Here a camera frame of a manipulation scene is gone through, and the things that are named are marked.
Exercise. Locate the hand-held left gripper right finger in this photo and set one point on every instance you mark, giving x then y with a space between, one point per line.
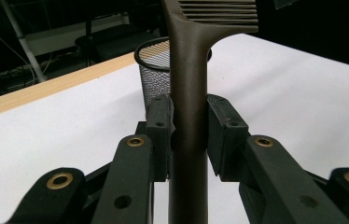
225 140

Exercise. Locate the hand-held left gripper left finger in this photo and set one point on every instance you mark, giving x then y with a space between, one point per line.
160 137

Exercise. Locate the dark brown comb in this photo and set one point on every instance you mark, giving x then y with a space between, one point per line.
188 109

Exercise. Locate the black mesh pen holder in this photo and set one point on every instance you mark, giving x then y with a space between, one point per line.
156 82

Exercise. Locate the black chair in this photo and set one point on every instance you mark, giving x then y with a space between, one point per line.
116 42

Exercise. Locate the white table sheet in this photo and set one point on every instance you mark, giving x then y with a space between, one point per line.
54 130

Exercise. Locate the white metal stand leg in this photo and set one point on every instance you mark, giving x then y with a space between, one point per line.
26 46

